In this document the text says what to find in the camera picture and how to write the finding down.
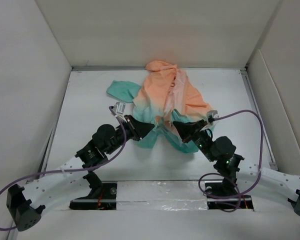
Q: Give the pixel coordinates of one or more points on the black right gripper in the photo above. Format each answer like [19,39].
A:
[186,129]

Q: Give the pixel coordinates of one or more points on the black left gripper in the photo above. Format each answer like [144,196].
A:
[140,129]

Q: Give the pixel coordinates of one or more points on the orange and teal gradient jacket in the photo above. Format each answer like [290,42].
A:
[165,96]

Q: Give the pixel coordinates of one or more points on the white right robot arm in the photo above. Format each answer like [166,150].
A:
[240,176]

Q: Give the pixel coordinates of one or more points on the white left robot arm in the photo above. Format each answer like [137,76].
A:
[27,204]

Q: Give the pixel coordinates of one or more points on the clear plastic taped strip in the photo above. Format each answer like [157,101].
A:
[177,195]

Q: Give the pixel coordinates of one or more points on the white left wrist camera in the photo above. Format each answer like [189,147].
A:
[118,109]

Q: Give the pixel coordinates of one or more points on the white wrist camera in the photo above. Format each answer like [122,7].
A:
[211,116]
[118,109]

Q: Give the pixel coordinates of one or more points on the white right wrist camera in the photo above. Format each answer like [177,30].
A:
[211,116]

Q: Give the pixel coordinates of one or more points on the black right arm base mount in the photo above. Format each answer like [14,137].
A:
[223,188]

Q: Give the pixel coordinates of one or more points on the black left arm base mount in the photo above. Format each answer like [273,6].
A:
[101,197]

